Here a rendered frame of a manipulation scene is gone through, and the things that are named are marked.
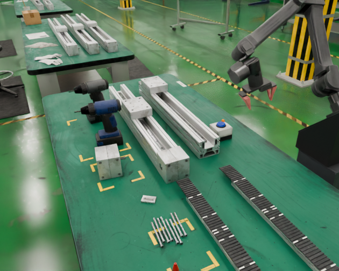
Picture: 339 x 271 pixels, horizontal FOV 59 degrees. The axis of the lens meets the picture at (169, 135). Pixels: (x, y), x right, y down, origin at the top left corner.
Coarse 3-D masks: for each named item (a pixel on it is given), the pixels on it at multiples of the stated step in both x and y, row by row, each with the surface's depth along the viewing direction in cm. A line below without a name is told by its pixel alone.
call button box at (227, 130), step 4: (212, 124) 143; (216, 124) 142; (228, 124) 142; (212, 128) 141; (216, 128) 140; (220, 128) 139; (224, 128) 139; (228, 128) 139; (216, 132) 139; (220, 132) 138; (224, 132) 139; (228, 132) 140; (220, 136) 139; (224, 136) 140; (228, 136) 141; (220, 140) 140
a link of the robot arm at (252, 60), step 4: (248, 60) 116; (252, 60) 116; (256, 60) 115; (244, 64) 115; (248, 64) 114; (252, 64) 114; (256, 64) 115; (252, 68) 115; (256, 68) 116; (260, 68) 117; (252, 72) 116; (256, 72) 116
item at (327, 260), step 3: (327, 258) 82; (321, 261) 81; (324, 261) 81; (327, 261) 81; (330, 261) 81; (315, 264) 80; (318, 264) 80; (321, 264) 81; (324, 264) 80; (327, 264) 80; (330, 264) 80; (318, 267) 79; (321, 267) 79; (324, 267) 80
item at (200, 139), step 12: (144, 96) 183; (156, 96) 167; (168, 96) 167; (156, 108) 167; (168, 108) 154; (180, 108) 154; (168, 120) 153; (180, 120) 142; (192, 120) 144; (180, 132) 143; (192, 132) 132; (204, 132) 134; (192, 144) 132; (204, 144) 126; (216, 144) 129; (204, 156) 130
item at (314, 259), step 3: (321, 252) 83; (315, 255) 83; (318, 255) 83; (321, 255) 83; (324, 255) 82; (309, 258) 82; (312, 258) 82; (315, 258) 82; (318, 258) 82; (321, 258) 82; (324, 258) 82; (312, 261) 81; (315, 261) 81; (318, 261) 81
